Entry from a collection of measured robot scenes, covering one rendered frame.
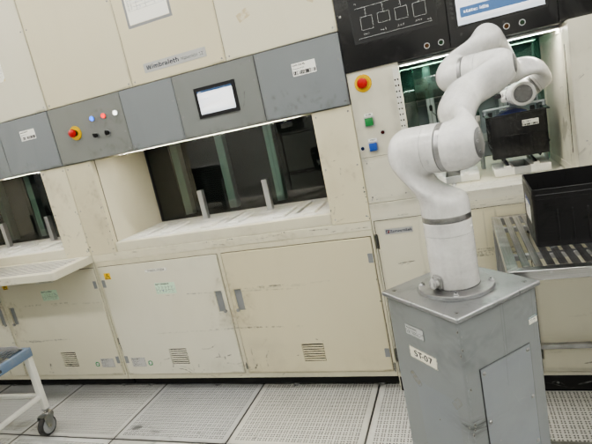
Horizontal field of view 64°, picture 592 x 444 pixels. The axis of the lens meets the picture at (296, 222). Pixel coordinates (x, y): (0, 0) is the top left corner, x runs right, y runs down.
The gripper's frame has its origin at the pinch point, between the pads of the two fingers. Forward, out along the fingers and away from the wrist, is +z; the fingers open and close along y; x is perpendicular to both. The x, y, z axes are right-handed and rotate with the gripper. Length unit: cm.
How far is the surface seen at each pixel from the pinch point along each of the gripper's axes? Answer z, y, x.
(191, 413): -46, -161, -120
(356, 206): -28, -66, -33
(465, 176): -9.3, -22.1, -30.0
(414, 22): -29, -33, 33
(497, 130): -8.8, -7.8, -13.3
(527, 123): -8.9, 3.4, -12.6
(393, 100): -28, -45, 7
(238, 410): -43, -137, -120
